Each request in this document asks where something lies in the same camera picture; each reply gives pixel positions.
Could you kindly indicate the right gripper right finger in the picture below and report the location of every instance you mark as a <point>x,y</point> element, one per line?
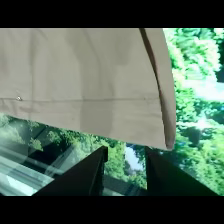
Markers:
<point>170,180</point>

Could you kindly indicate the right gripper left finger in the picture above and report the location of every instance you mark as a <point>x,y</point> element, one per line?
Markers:
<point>83,176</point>

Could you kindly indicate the beige garment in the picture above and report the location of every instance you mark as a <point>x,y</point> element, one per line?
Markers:
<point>86,80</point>

